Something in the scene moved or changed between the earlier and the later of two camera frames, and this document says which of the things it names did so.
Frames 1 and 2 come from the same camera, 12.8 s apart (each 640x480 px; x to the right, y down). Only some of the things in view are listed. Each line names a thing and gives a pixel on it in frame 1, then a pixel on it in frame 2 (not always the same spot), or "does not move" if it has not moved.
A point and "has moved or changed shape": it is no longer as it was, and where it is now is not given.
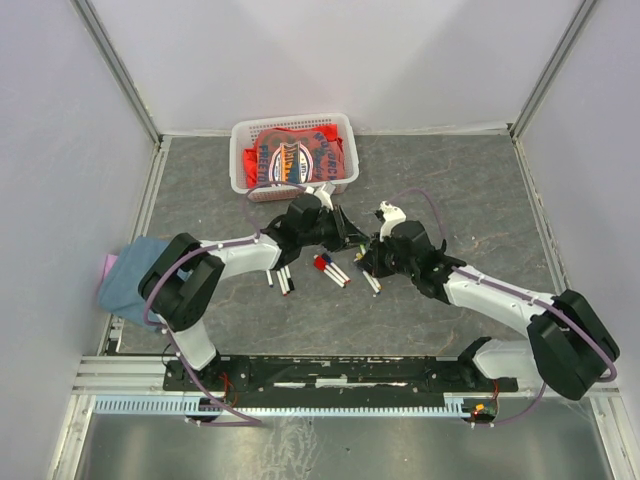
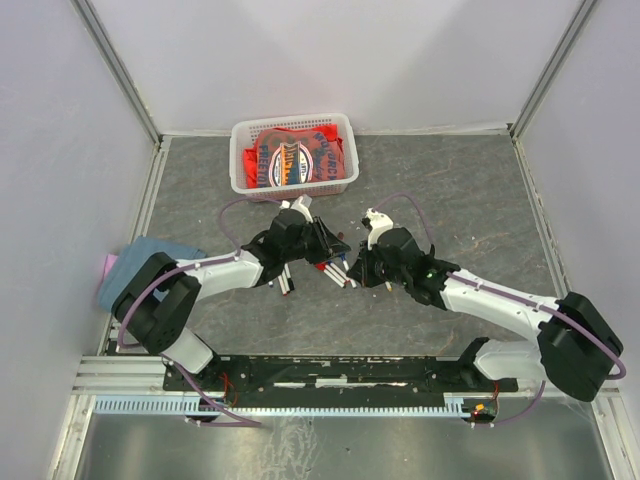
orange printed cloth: (304, 155) does not move
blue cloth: (120, 290) does not move
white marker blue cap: (334, 265) does not move
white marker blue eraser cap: (372, 282) has moved or changed shape
